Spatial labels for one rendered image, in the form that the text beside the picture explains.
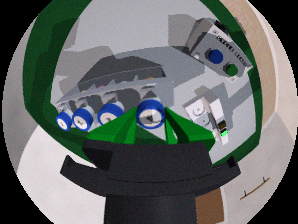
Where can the white four-tube rack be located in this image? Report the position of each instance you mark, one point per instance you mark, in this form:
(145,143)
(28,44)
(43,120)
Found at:
(128,93)

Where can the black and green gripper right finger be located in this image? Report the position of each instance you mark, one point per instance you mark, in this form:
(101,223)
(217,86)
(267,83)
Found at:
(185,130)

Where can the blue screw cap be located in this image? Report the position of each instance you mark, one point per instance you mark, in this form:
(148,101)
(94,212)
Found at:
(109,112)
(64,121)
(82,119)
(150,114)

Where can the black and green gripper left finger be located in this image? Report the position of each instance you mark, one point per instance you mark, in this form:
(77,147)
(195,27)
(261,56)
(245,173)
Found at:
(116,129)

